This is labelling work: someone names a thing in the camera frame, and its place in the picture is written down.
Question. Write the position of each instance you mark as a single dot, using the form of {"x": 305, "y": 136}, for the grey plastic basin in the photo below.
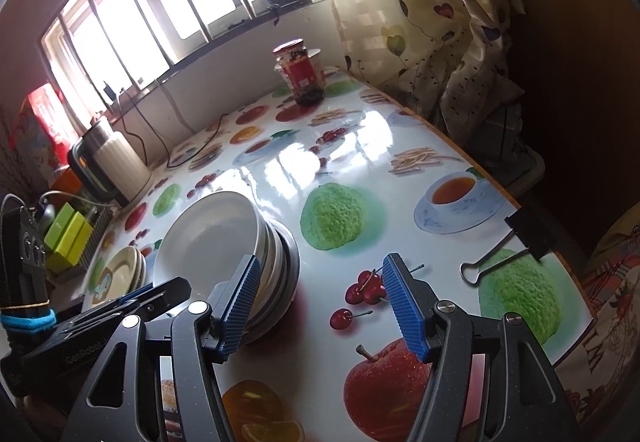
{"x": 527, "y": 172}

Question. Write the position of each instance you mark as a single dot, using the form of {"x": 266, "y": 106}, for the brown wooden cabinet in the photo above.
{"x": 575, "y": 72}

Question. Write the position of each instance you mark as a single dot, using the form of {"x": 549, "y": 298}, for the beige brown ceramic plate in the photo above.
{"x": 115, "y": 272}

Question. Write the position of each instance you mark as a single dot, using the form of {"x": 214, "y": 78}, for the zigzag striped tray box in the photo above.
{"x": 101, "y": 232}

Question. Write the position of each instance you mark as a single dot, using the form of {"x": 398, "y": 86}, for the black binder clip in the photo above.
{"x": 532, "y": 229}

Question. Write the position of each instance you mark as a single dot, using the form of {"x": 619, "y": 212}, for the orange box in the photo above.
{"x": 67, "y": 182}

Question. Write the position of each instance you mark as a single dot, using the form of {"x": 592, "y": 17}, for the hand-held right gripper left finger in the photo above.
{"x": 239, "y": 309}

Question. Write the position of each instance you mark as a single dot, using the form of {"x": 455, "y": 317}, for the large white bowl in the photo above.
{"x": 205, "y": 237}

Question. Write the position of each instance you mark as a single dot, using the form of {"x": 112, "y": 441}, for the fruit print tablecloth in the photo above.
{"x": 350, "y": 162}

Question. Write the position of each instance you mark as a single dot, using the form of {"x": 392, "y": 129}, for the white black electric kettle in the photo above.
{"x": 120, "y": 162}

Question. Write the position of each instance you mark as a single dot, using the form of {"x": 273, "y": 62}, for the heart print curtain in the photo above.
{"x": 410, "y": 22}

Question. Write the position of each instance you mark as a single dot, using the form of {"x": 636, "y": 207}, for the bright green cardboard box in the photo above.
{"x": 75, "y": 242}

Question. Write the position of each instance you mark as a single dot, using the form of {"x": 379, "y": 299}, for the grey rim bowl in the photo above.
{"x": 293, "y": 272}

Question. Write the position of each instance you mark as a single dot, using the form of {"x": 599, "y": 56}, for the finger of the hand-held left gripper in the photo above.
{"x": 160, "y": 297}
{"x": 132, "y": 293}

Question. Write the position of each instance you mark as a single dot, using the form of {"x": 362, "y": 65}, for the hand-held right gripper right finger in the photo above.
{"x": 406, "y": 307}

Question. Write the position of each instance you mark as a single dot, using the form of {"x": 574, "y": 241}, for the red printed package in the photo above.
{"x": 45, "y": 117}

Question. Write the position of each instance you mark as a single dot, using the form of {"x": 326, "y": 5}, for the floral printed cloth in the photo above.
{"x": 610, "y": 302}

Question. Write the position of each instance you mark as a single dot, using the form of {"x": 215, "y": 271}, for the red label jar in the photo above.
{"x": 302, "y": 72}

